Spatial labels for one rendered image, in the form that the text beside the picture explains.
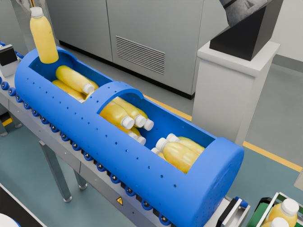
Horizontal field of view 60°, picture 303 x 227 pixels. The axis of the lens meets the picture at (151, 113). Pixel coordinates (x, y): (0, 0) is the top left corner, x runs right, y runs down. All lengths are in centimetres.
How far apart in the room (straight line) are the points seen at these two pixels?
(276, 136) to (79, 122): 207
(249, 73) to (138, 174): 79
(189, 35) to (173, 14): 23
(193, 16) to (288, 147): 139
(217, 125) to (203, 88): 25
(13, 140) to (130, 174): 199
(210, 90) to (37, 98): 88
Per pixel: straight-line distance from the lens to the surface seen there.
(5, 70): 165
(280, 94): 317
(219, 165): 66
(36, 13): 101
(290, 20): 345
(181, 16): 241
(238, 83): 138
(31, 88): 108
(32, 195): 221
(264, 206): 104
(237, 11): 132
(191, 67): 254
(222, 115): 153
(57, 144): 122
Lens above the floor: 175
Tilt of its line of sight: 42 degrees down
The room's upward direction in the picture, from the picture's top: straight up
